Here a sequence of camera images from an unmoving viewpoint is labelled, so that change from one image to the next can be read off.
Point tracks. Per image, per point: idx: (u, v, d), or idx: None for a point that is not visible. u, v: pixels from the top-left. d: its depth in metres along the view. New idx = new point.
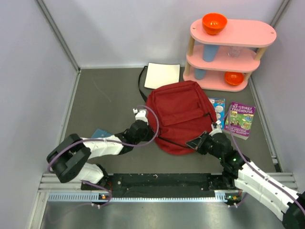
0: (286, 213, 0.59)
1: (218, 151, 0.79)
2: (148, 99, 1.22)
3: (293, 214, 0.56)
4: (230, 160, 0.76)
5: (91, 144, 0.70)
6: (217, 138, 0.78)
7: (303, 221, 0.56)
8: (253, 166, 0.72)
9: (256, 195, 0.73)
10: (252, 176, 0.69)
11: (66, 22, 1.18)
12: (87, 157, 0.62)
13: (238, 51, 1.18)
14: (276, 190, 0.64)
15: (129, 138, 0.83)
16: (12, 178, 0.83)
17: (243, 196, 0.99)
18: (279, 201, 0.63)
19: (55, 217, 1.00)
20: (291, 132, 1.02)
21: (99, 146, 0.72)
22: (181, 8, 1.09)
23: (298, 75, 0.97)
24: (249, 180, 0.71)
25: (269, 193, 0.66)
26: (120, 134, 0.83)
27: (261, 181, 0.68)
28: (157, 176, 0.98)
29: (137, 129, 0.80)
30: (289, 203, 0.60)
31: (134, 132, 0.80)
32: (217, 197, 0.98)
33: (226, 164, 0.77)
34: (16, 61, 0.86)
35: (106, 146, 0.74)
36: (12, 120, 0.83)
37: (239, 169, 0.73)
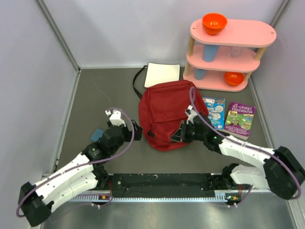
0: (265, 170, 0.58)
1: (200, 132, 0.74)
2: (144, 96, 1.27)
3: (271, 168, 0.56)
4: (212, 138, 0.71)
5: (46, 187, 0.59)
6: (197, 118, 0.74)
7: (281, 174, 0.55)
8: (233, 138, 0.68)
9: (247, 179, 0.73)
10: (231, 146, 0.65)
11: (67, 22, 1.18)
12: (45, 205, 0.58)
13: (238, 52, 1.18)
14: (254, 153, 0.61)
15: (103, 149, 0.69)
16: (13, 178, 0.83)
17: (243, 196, 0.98)
18: (258, 162, 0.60)
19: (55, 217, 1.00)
20: (291, 132, 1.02)
21: (56, 185, 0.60)
22: (181, 8, 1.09)
23: (298, 75, 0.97)
24: (231, 152, 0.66)
25: (249, 159, 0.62)
26: (89, 148, 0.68)
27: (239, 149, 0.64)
28: (157, 176, 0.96)
29: (109, 137, 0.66)
30: (266, 160, 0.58)
31: (106, 142, 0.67)
32: (217, 197, 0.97)
33: (208, 143, 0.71)
34: (17, 61, 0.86)
35: (66, 180, 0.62)
36: (12, 120, 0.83)
37: (219, 143, 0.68)
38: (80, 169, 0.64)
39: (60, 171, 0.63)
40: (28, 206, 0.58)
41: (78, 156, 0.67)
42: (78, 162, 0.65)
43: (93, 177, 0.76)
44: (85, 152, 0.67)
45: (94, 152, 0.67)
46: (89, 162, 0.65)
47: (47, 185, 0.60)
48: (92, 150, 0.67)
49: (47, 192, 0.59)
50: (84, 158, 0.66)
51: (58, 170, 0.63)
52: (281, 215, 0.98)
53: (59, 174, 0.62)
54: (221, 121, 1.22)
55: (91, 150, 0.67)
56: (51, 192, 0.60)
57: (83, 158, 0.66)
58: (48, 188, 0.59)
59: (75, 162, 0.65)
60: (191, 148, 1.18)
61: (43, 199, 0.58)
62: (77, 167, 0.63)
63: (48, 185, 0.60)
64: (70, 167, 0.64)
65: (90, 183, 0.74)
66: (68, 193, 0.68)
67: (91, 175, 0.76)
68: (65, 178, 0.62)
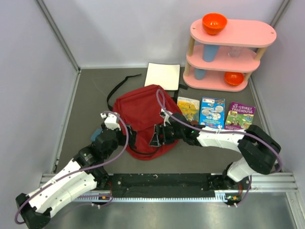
0: (240, 150, 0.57)
1: (178, 130, 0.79)
2: (114, 107, 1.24)
3: (246, 147, 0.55)
4: (190, 133, 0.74)
5: (39, 197, 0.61)
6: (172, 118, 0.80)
7: (255, 150, 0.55)
8: (208, 128, 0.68)
9: (240, 171, 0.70)
10: (208, 135, 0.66)
11: (67, 22, 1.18)
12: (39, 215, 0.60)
13: (238, 52, 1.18)
14: (228, 136, 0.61)
15: (96, 153, 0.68)
16: (12, 178, 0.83)
17: (243, 196, 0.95)
18: (234, 145, 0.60)
19: (55, 217, 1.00)
20: (292, 132, 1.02)
21: (49, 196, 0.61)
22: (181, 8, 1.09)
23: (298, 75, 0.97)
24: (210, 141, 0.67)
25: (227, 143, 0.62)
26: (80, 153, 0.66)
27: (215, 135, 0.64)
28: (157, 176, 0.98)
29: (101, 141, 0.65)
30: (239, 140, 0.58)
31: (98, 147, 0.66)
32: (217, 197, 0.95)
33: (188, 139, 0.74)
34: (17, 61, 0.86)
35: (57, 188, 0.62)
36: (13, 120, 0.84)
37: (197, 135, 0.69)
38: (72, 176, 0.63)
39: (51, 180, 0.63)
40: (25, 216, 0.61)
41: (69, 163, 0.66)
42: (70, 170, 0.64)
43: (92, 177, 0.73)
44: (76, 159, 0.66)
45: (86, 159, 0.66)
46: (80, 169, 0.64)
47: (40, 196, 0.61)
48: (84, 156, 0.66)
49: (41, 202, 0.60)
50: (76, 165, 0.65)
51: (50, 179, 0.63)
52: (281, 214, 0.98)
53: (51, 183, 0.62)
54: (221, 121, 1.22)
55: (83, 156, 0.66)
56: (45, 202, 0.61)
57: (75, 164, 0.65)
58: (41, 198, 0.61)
59: (66, 170, 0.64)
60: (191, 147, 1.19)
61: (37, 209, 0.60)
62: (69, 175, 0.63)
63: (41, 195, 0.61)
64: (62, 174, 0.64)
65: (89, 185, 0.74)
66: (66, 198, 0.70)
67: (90, 177, 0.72)
68: (56, 187, 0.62)
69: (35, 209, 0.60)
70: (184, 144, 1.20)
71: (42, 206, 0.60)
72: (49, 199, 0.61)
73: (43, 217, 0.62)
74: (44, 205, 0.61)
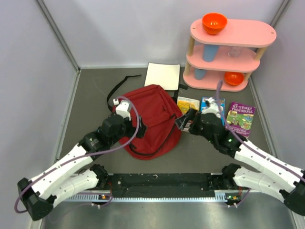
0: (292, 192, 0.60)
1: (209, 133, 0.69)
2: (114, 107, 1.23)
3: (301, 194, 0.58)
4: (225, 140, 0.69)
5: (43, 182, 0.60)
6: (206, 118, 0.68)
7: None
8: (251, 145, 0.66)
9: (253, 185, 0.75)
10: (252, 157, 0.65)
11: (67, 21, 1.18)
12: (42, 201, 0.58)
13: (238, 51, 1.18)
14: (280, 171, 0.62)
15: (102, 138, 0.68)
16: (12, 178, 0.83)
17: (243, 196, 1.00)
18: (283, 181, 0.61)
19: (55, 217, 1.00)
20: (292, 132, 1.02)
21: (53, 181, 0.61)
22: (181, 8, 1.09)
23: (298, 75, 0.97)
24: (249, 161, 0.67)
25: (273, 174, 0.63)
26: (85, 138, 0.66)
27: (263, 162, 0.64)
28: (157, 176, 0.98)
29: (109, 125, 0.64)
30: (295, 184, 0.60)
31: (106, 131, 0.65)
32: (217, 197, 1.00)
33: (220, 147, 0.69)
34: (17, 61, 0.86)
35: (62, 173, 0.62)
36: (12, 120, 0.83)
37: (237, 150, 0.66)
38: (77, 161, 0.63)
39: (55, 165, 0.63)
40: (26, 202, 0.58)
41: (75, 147, 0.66)
42: (75, 154, 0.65)
43: (95, 176, 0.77)
44: (82, 143, 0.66)
45: (91, 143, 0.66)
46: (86, 154, 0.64)
47: (44, 181, 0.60)
48: (89, 140, 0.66)
49: (45, 187, 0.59)
50: (81, 150, 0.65)
51: (54, 164, 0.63)
52: (281, 214, 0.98)
53: (55, 168, 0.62)
54: None
55: (88, 141, 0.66)
56: (48, 187, 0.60)
57: (80, 149, 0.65)
58: (45, 182, 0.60)
59: (71, 155, 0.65)
60: (191, 147, 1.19)
61: (40, 194, 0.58)
62: (74, 160, 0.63)
63: (44, 180, 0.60)
64: (66, 160, 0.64)
65: (92, 181, 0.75)
66: (70, 189, 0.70)
67: (92, 173, 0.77)
68: (61, 172, 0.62)
69: (38, 194, 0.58)
70: (184, 144, 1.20)
71: (45, 192, 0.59)
72: (53, 184, 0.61)
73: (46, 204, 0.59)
74: (46, 191, 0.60)
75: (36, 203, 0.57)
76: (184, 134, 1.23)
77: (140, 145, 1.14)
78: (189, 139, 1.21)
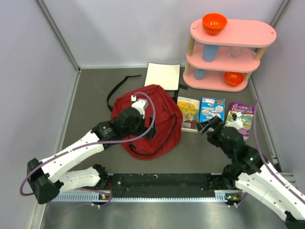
0: None
1: (228, 147, 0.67)
2: (115, 107, 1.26)
3: None
4: (246, 158, 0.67)
5: (53, 164, 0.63)
6: (227, 132, 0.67)
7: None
8: (271, 169, 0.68)
9: (256, 195, 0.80)
10: (271, 181, 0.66)
11: (67, 21, 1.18)
12: (50, 183, 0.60)
13: (238, 52, 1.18)
14: (295, 201, 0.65)
15: (116, 128, 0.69)
16: (12, 178, 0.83)
17: (243, 196, 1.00)
18: (296, 210, 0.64)
19: (55, 217, 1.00)
20: (292, 132, 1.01)
21: (63, 164, 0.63)
22: (181, 8, 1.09)
23: (298, 75, 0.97)
24: (266, 183, 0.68)
25: (287, 201, 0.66)
26: (99, 126, 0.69)
27: (281, 189, 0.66)
28: (157, 176, 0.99)
29: (127, 116, 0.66)
30: None
31: (123, 121, 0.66)
32: (217, 197, 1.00)
33: (238, 163, 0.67)
34: (17, 61, 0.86)
35: (72, 158, 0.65)
36: (12, 120, 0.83)
37: (257, 171, 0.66)
38: (89, 148, 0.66)
39: (67, 149, 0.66)
40: (34, 183, 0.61)
41: (87, 134, 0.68)
42: (87, 140, 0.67)
43: (97, 174, 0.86)
44: (96, 130, 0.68)
45: (105, 131, 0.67)
46: (98, 141, 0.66)
47: (54, 163, 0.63)
48: (103, 128, 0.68)
49: (54, 170, 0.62)
50: (94, 137, 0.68)
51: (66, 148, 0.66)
52: None
53: (66, 152, 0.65)
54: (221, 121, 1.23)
55: (102, 129, 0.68)
56: (58, 171, 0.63)
57: (93, 136, 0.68)
58: (55, 165, 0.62)
59: (84, 140, 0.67)
60: (191, 147, 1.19)
61: (49, 176, 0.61)
62: (86, 146, 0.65)
63: (55, 162, 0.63)
64: (79, 145, 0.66)
65: (94, 178, 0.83)
66: (75, 180, 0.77)
67: (96, 171, 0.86)
68: (71, 157, 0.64)
69: (47, 176, 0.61)
70: (184, 144, 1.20)
71: (54, 174, 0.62)
72: (62, 168, 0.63)
73: (53, 187, 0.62)
74: (55, 173, 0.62)
75: (43, 186, 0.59)
76: (184, 134, 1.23)
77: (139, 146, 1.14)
78: (188, 139, 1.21)
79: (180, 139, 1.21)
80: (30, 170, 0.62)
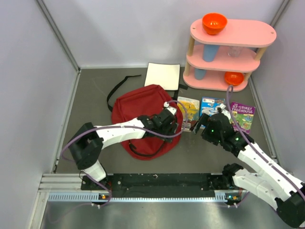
0: (286, 201, 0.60)
1: (218, 131, 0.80)
2: (115, 107, 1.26)
3: (295, 204, 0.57)
4: (233, 138, 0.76)
5: (107, 132, 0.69)
6: (214, 116, 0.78)
7: (302, 211, 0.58)
8: (257, 149, 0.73)
9: (251, 188, 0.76)
10: (254, 159, 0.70)
11: (67, 21, 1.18)
12: (101, 146, 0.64)
13: (238, 51, 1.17)
14: (279, 178, 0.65)
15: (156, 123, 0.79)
16: (12, 178, 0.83)
17: (243, 196, 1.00)
18: (280, 188, 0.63)
19: (55, 217, 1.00)
20: (292, 132, 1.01)
21: (115, 135, 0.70)
22: (182, 7, 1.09)
23: (298, 74, 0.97)
24: (252, 163, 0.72)
25: (271, 180, 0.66)
26: (143, 118, 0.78)
27: (264, 166, 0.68)
28: (157, 176, 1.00)
29: (167, 115, 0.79)
30: (291, 193, 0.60)
31: (163, 118, 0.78)
32: (217, 197, 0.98)
33: (226, 143, 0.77)
34: (16, 61, 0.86)
35: (123, 132, 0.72)
36: (12, 120, 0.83)
37: (241, 149, 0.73)
38: (136, 130, 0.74)
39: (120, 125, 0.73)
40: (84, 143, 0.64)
41: (135, 120, 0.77)
42: (135, 123, 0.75)
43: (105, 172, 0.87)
44: (140, 119, 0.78)
45: (148, 122, 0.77)
46: (144, 128, 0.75)
47: (107, 131, 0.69)
48: (147, 119, 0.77)
49: (107, 136, 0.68)
50: (139, 123, 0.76)
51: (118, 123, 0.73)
52: None
53: (119, 126, 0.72)
54: None
55: (146, 119, 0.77)
56: (109, 139, 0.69)
57: (138, 122, 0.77)
58: (108, 133, 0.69)
59: (132, 123, 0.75)
60: (191, 147, 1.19)
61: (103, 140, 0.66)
62: (134, 128, 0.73)
63: (108, 131, 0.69)
64: (128, 125, 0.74)
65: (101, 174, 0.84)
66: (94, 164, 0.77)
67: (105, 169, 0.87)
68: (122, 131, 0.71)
69: (101, 140, 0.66)
70: (184, 144, 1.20)
71: (106, 140, 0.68)
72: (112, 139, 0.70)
73: (98, 152, 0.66)
74: (106, 140, 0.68)
75: (96, 148, 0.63)
76: (184, 135, 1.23)
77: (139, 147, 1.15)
78: (189, 139, 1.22)
79: (180, 139, 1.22)
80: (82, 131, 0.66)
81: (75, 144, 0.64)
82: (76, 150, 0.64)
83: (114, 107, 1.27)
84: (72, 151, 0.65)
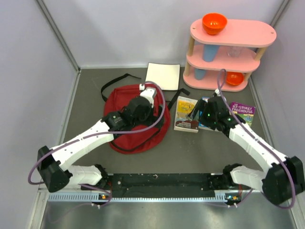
0: (268, 172, 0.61)
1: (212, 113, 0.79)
2: (110, 96, 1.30)
3: (275, 174, 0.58)
4: (225, 119, 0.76)
5: (64, 152, 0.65)
6: (211, 98, 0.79)
7: (283, 183, 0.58)
8: (247, 128, 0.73)
9: (244, 179, 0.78)
10: (243, 135, 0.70)
11: (67, 21, 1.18)
12: (60, 170, 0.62)
13: (237, 51, 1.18)
14: (263, 151, 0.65)
15: (126, 118, 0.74)
16: (13, 177, 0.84)
17: (243, 197, 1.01)
18: (263, 161, 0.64)
19: (55, 217, 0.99)
20: (292, 131, 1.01)
21: (74, 152, 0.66)
22: (182, 7, 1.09)
23: (298, 74, 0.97)
24: (240, 140, 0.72)
25: (257, 154, 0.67)
26: (109, 115, 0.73)
27: (251, 141, 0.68)
28: (157, 176, 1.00)
29: (136, 106, 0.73)
30: (273, 164, 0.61)
31: (132, 110, 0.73)
32: (217, 197, 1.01)
33: (218, 123, 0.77)
34: (16, 61, 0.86)
35: (84, 146, 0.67)
36: (11, 121, 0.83)
37: (231, 128, 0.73)
38: (99, 136, 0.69)
39: (78, 138, 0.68)
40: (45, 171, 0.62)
41: (97, 123, 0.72)
42: (97, 130, 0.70)
43: (100, 173, 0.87)
44: (105, 120, 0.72)
45: (115, 119, 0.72)
46: (108, 131, 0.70)
47: (65, 150, 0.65)
48: (113, 117, 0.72)
49: (66, 157, 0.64)
50: (104, 126, 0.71)
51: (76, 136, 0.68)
52: (280, 214, 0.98)
53: (77, 140, 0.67)
54: None
55: (112, 118, 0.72)
56: (69, 158, 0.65)
57: (103, 124, 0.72)
58: (66, 152, 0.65)
59: (94, 130, 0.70)
60: (190, 147, 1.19)
61: (61, 163, 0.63)
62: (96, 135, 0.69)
63: (66, 150, 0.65)
64: (89, 134, 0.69)
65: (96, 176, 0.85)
66: (82, 173, 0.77)
67: (99, 170, 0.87)
68: (81, 145, 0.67)
69: (59, 163, 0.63)
70: (184, 144, 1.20)
71: (65, 161, 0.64)
72: (74, 155, 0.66)
73: (63, 175, 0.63)
74: (66, 160, 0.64)
75: (55, 173, 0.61)
76: (184, 134, 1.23)
77: (120, 141, 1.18)
78: (189, 139, 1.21)
79: (180, 139, 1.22)
80: (40, 158, 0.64)
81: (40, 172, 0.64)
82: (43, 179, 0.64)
83: (110, 95, 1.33)
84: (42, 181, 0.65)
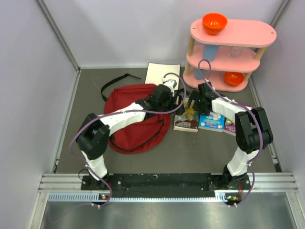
0: (236, 120, 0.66)
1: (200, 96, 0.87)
2: (110, 96, 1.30)
3: (239, 117, 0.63)
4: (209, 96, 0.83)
5: (110, 119, 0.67)
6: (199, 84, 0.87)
7: (247, 125, 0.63)
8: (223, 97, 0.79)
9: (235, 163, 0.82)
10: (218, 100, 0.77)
11: (67, 22, 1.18)
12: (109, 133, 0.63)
13: (238, 51, 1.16)
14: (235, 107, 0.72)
15: (153, 103, 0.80)
16: (12, 177, 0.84)
17: (243, 197, 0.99)
18: None
19: (55, 217, 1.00)
20: (292, 131, 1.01)
21: (118, 120, 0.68)
22: (182, 7, 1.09)
23: (298, 74, 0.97)
24: (217, 107, 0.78)
25: (231, 112, 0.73)
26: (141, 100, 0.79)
27: (225, 103, 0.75)
28: (157, 176, 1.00)
29: (161, 92, 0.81)
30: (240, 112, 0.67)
31: (158, 97, 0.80)
32: (217, 197, 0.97)
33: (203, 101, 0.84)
34: (16, 61, 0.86)
35: (126, 117, 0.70)
36: (12, 121, 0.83)
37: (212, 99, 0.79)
38: (137, 113, 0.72)
39: (121, 111, 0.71)
40: None
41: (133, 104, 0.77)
42: (134, 108, 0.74)
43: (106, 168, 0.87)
44: (138, 102, 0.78)
45: (145, 104, 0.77)
46: (143, 110, 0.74)
47: (111, 119, 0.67)
48: (144, 102, 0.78)
49: (112, 123, 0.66)
50: (139, 106, 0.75)
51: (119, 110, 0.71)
52: (281, 213, 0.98)
53: (120, 112, 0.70)
54: (221, 121, 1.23)
55: (143, 102, 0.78)
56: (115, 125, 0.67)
57: (137, 106, 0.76)
58: (112, 120, 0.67)
59: (132, 107, 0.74)
60: (190, 147, 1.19)
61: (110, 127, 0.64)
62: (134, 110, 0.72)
63: (111, 118, 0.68)
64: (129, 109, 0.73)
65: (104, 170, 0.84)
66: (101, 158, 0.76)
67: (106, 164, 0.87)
68: (124, 116, 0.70)
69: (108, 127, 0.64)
70: (184, 144, 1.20)
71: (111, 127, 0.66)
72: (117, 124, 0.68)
73: (107, 140, 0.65)
74: (112, 126, 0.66)
75: (105, 135, 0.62)
76: (184, 134, 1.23)
77: (120, 142, 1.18)
78: (189, 139, 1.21)
79: (180, 139, 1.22)
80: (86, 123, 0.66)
81: (83, 137, 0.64)
82: (84, 143, 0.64)
83: (110, 95, 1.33)
84: (81, 145, 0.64)
